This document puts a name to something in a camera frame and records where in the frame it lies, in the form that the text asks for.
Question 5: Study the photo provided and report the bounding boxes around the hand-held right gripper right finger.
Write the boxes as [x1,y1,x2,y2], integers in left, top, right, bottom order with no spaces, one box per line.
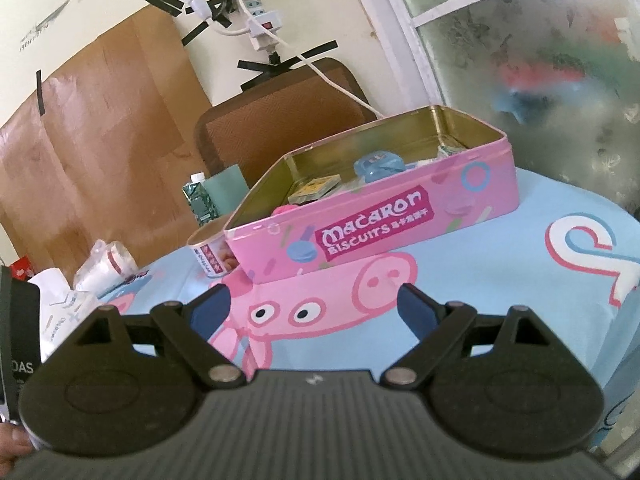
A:
[382,284,553,388]

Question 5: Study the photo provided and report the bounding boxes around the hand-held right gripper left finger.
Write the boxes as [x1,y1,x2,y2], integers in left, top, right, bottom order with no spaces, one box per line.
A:
[70,285,246,387]

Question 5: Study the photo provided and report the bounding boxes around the pink biscuit tin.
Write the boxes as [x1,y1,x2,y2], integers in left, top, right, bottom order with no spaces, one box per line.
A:
[223,105,517,285]

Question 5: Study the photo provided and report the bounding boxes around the blue round container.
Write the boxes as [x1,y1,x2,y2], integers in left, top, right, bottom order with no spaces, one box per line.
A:
[353,154,407,183]

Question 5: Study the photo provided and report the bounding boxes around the yellow packet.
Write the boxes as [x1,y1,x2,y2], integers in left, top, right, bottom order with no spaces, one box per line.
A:
[289,175,343,204]

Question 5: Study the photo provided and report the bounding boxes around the person's left hand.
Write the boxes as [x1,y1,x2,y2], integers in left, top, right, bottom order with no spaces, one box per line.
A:
[0,424,36,462]

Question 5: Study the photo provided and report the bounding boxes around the red packet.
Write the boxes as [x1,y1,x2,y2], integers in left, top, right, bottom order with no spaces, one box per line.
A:
[10,255,36,281]

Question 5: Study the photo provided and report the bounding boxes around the small labelled paper cup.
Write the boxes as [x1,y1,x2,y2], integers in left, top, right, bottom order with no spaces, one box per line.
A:
[187,222,238,278]

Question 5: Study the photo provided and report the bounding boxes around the printed cartoon tablecloth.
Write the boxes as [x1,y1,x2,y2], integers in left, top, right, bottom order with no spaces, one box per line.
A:
[65,162,640,466]

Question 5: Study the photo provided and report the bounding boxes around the clear plastic cup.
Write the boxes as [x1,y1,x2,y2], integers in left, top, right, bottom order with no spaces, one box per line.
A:
[74,240,138,293]

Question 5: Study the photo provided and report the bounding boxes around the green drink carton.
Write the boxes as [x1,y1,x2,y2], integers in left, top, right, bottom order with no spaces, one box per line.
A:
[182,172,221,227]

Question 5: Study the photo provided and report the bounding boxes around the teal card box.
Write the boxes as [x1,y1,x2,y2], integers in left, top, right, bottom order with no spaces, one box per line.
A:
[205,165,249,218]

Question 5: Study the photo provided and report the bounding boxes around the white flat packet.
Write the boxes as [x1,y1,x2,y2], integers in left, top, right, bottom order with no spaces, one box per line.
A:
[402,155,443,172]

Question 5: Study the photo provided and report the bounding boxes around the brown cardboard sheet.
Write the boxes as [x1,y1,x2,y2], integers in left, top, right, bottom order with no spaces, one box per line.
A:
[0,7,213,271]

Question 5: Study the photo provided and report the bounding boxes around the brown chair back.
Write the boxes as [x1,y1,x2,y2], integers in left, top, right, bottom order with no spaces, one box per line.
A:
[194,57,378,186]

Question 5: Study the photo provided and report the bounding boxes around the frosted glass window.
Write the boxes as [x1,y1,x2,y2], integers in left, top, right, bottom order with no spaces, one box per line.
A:
[382,0,640,206]

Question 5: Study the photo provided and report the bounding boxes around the white power strip with cable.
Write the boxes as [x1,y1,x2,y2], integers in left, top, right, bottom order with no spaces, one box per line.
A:
[237,0,385,118]

